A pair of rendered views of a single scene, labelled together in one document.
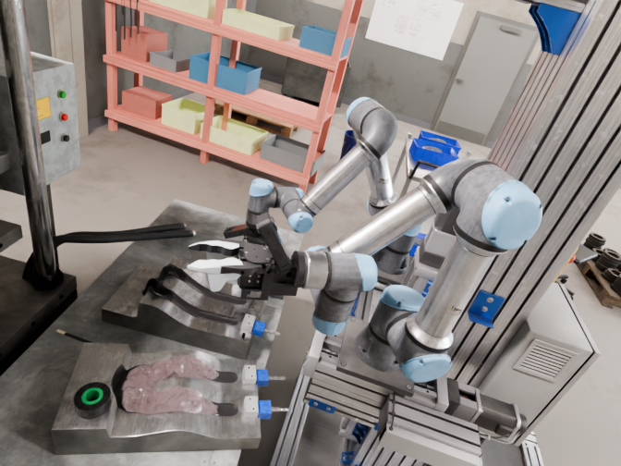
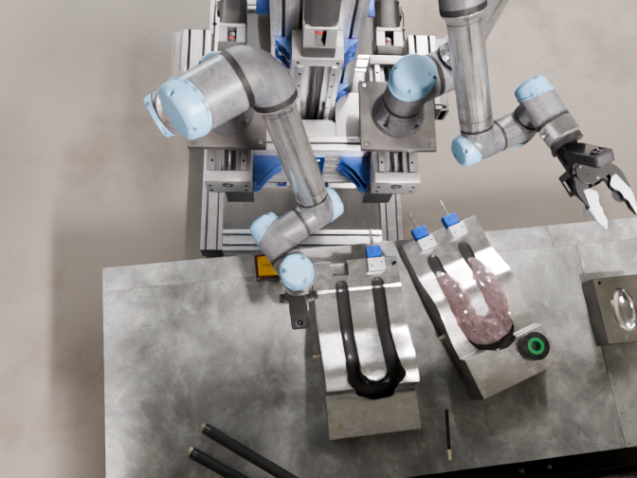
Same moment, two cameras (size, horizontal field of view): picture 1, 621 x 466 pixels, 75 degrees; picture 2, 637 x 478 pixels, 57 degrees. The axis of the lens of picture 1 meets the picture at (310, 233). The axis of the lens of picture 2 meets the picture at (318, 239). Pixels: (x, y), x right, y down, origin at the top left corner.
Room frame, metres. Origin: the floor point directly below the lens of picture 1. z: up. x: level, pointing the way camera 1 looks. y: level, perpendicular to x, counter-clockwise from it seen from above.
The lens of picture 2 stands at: (1.31, 0.49, 2.56)
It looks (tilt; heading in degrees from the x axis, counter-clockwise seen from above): 73 degrees down; 251
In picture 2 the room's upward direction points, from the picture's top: 13 degrees clockwise
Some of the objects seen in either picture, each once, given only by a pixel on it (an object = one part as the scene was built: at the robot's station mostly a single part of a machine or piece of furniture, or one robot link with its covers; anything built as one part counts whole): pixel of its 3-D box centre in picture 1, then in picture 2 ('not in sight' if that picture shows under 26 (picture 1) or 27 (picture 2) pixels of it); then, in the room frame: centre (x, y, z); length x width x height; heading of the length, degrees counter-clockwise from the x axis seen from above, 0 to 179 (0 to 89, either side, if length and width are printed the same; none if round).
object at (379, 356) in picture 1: (383, 339); (400, 106); (0.89, -0.29, 1.09); 0.15 x 0.15 x 0.10
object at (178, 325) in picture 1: (190, 301); (364, 343); (1.05, 0.34, 0.87); 0.50 x 0.26 x 0.14; 91
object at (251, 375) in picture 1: (264, 377); (418, 230); (0.83, 0.02, 0.86); 0.13 x 0.05 x 0.05; 108
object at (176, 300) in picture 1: (194, 294); (369, 336); (1.04, 0.33, 0.92); 0.35 x 0.16 x 0.09; 91
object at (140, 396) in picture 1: (172, 383); (478, 300); (0.70, 0.25, 0.90); 0.26 x 0.18 x 0.08; 108
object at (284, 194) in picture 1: (288, 200); (279, 235); (1.27, 0.11, 1.25); 0.11 x 0.11 x 0.08; 28
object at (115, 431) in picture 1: (170, 395); (476, 303); (0.69, 0.26, 0.86); 0.50 x 0.26 x 0.11; 108
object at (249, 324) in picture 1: (261, 329); (373, 249); (0.99, 0.07, 0.89); 0.13 x 0.05 x 0.05; 91
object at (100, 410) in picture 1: (92, 399); (533, 346); (0.57, 0.40, 0.93); 0.08 x 0.08 x 0.04
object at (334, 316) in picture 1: (331, 302); (517, 127); (0.69, -0.09, 1.33); 0.11 x 0.08 x 0.11; 21
